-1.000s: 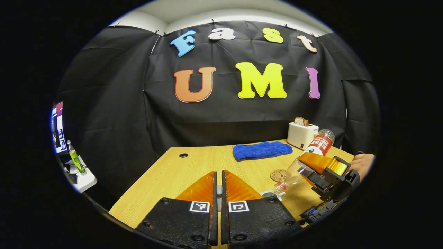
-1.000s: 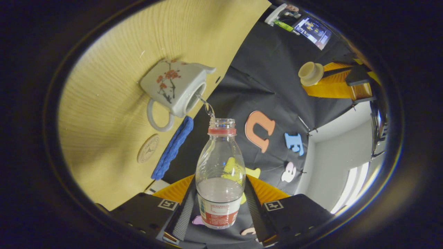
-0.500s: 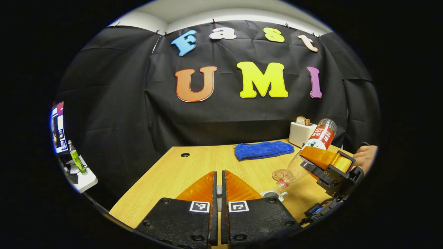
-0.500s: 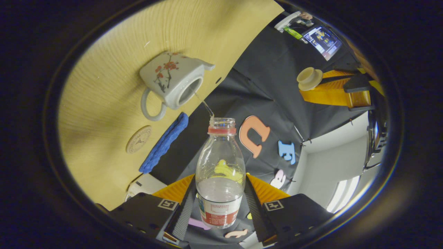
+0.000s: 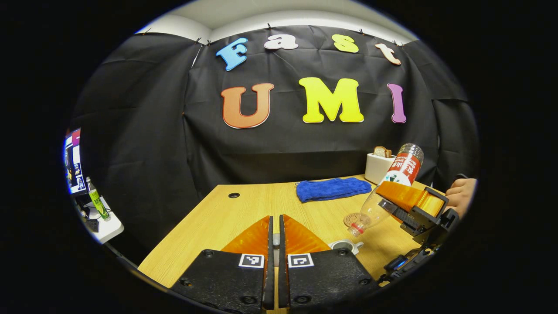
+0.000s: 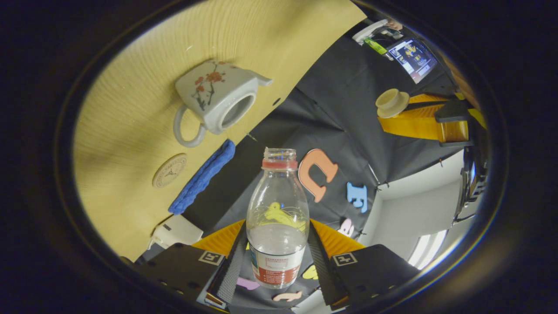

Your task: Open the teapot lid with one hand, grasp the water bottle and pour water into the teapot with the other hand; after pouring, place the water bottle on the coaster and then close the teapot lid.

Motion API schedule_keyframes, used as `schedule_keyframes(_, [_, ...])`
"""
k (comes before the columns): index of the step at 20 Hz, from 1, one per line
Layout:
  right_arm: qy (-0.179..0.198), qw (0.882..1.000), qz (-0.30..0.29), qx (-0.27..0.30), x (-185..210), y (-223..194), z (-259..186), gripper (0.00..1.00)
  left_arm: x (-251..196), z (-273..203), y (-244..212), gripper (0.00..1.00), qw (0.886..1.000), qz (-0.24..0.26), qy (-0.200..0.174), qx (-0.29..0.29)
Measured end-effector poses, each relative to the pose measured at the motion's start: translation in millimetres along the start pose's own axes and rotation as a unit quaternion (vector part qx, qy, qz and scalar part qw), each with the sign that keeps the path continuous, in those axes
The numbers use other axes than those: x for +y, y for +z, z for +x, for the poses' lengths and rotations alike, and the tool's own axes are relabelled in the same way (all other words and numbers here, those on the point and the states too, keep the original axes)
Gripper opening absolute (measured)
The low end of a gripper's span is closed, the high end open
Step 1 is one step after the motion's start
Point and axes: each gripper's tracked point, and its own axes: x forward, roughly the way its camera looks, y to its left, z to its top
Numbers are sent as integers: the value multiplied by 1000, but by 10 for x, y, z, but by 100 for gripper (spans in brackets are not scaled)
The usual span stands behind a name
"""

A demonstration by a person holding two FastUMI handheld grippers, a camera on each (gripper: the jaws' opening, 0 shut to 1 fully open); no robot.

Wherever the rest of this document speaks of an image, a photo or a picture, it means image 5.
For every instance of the white side table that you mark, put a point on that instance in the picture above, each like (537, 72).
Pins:
(111, 226)

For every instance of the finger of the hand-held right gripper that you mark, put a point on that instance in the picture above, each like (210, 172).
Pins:
(405, 196)
(420, 222)

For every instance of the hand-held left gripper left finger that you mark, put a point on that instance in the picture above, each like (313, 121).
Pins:
(222, 279)

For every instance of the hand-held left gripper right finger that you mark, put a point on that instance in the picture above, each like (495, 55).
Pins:
(322, 279)

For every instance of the bread slice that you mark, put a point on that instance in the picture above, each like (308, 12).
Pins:
(382, 151)

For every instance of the white teacup lid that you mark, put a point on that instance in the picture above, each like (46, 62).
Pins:
(276, 240)

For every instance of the blue towel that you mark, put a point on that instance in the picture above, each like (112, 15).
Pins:
(333, 189)

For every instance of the white teacup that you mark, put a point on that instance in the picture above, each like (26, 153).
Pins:
(344, 245)

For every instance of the clear plastic water bottle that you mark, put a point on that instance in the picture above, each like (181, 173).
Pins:
(403, 168)

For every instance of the computer monitor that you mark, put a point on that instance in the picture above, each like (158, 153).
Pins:
(75, 161)

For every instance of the green bottle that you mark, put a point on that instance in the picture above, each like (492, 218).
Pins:
(98, 201)

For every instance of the white toaster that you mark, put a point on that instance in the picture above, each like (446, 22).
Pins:
(375, 168)

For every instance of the round wooden coaster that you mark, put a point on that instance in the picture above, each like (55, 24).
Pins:
(352, 219)

